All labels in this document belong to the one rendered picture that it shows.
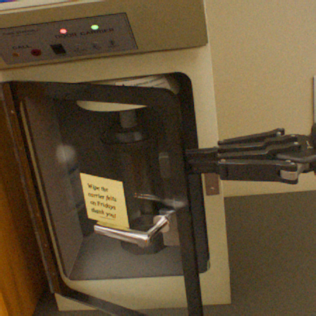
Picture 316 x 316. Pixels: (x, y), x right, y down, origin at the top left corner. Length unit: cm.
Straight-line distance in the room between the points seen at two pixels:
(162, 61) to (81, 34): 13
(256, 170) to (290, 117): 63
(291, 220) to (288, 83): 31
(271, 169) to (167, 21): 23
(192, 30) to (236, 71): 53
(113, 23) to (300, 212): 71
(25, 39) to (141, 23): 16
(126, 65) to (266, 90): 53
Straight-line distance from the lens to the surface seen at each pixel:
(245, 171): 65
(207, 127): 80
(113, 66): 78
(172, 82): 85
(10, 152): 97
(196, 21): 69
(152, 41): 72
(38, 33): 71
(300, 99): 126
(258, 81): 123
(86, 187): 78
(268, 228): 117
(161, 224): 71
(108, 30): 70
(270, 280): 103
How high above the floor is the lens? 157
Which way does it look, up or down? 24 degrees down
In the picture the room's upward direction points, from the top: 8 degrees counter-clockwise
